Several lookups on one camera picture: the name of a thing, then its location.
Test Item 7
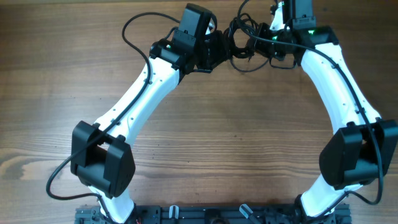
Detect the black USB cable gold plug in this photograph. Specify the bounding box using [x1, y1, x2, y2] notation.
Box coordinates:
[223, 17, 269, 73]

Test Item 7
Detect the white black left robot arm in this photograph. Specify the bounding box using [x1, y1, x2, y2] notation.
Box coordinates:
[70, 3, 228, 223]

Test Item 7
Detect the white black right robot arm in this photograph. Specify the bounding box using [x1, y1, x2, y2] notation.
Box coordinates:
[241, 1, 397, 223]

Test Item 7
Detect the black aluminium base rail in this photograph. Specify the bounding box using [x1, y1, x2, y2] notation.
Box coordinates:
[74, 204, 352, 224]

